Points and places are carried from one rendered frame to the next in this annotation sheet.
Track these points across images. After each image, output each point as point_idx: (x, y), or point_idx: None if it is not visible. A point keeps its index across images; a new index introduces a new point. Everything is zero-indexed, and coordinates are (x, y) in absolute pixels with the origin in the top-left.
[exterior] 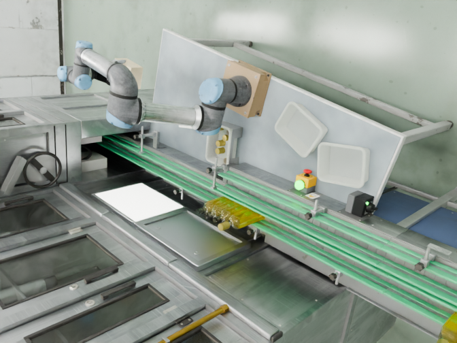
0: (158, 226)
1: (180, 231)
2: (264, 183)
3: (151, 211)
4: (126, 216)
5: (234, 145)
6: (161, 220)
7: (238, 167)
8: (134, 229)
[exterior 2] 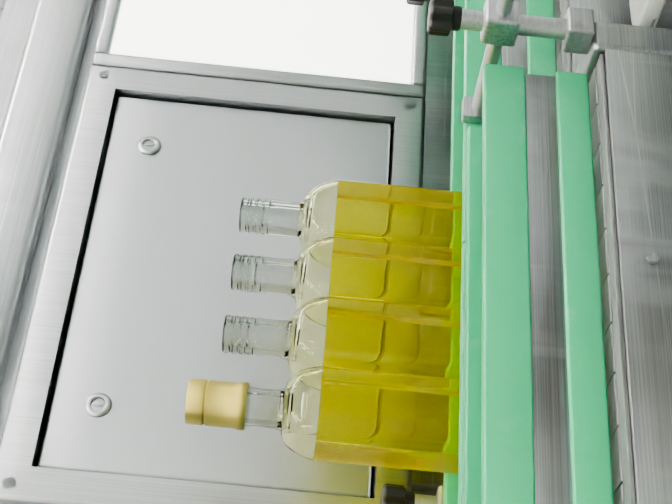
0: (164, 136)
1: (206, 227)
2: (617, 330)
3: (248, 30)
4: (109, 3)
5: None
6: (216, 110)
7: (644, 89)
8: (56, 94)
